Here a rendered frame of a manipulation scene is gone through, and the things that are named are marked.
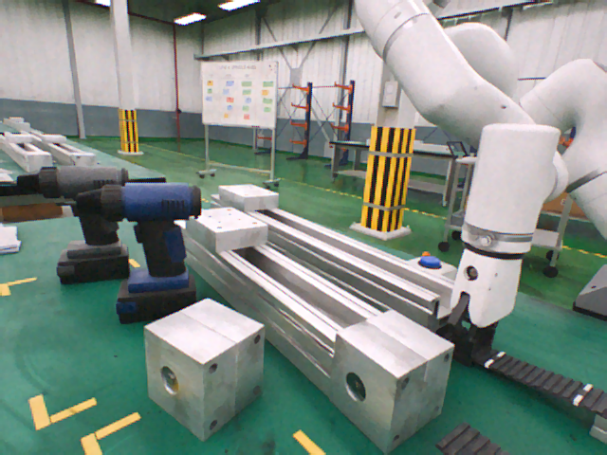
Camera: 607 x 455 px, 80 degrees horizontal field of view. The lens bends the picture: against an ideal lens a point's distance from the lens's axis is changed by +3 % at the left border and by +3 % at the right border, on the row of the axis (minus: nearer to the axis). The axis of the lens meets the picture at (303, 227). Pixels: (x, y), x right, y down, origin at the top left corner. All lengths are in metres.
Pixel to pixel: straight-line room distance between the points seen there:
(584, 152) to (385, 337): 0.64
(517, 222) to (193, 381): 0.41
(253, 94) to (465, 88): 5.69
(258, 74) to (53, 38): 10.30
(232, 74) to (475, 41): 5.74
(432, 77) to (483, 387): 0.42
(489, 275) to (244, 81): 5.93
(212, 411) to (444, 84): 0.49
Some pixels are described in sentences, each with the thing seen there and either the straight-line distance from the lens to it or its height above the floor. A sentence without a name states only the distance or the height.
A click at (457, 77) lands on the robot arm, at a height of 1.17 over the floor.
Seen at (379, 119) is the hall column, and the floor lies 1.17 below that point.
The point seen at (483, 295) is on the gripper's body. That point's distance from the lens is 0.53.
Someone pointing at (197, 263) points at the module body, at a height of 0.81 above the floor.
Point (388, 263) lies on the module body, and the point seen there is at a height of 0.86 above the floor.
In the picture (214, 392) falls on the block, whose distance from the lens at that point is 0.42.
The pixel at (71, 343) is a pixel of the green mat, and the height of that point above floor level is 0.78.
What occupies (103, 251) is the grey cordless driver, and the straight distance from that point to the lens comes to 0.80.
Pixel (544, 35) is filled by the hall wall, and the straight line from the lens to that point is 8.56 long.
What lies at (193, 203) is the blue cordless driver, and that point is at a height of 0.97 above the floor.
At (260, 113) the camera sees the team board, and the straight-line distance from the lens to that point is 6.08.
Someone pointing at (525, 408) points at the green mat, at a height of 0.78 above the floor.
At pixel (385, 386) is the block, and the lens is 0.40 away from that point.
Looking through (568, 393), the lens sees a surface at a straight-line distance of 0.57.
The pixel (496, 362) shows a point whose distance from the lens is 0.61.
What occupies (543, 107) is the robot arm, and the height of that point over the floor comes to 1.16.
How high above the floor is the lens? 1.10
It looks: 16 degrees down
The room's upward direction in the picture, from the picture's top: 4 degrees clockwise
